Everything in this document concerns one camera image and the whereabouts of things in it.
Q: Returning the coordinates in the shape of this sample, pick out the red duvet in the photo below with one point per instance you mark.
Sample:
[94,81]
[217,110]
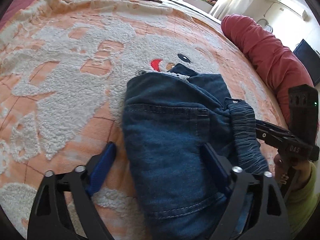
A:
[270,52]

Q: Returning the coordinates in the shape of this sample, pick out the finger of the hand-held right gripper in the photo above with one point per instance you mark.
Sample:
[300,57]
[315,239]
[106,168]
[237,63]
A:
[273,133]

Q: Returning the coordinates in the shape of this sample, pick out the blue denim pants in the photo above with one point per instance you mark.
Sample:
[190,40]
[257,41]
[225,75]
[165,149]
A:
[170,142]

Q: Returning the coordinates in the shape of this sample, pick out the white air conditioner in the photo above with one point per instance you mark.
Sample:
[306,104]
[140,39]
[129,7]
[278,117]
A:
[292,3]

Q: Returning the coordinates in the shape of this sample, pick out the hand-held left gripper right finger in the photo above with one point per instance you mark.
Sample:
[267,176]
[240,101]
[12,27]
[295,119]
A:
[217,166]

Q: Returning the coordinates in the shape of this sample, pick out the black television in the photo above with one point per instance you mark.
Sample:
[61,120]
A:
[308,60]

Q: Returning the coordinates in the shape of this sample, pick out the orange printed blanket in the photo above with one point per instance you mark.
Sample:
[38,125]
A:
[62,92]

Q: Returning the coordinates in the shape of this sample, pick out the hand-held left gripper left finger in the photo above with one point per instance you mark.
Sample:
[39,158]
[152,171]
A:
[101,166]

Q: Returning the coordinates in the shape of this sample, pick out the person's right forearm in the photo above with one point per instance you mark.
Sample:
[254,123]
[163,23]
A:
[303,205]

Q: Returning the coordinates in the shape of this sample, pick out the person's right hand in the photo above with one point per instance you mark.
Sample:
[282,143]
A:
[303,172]

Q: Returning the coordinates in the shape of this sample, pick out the red bed sheet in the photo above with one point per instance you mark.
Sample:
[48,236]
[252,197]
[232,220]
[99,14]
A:
[22,5]

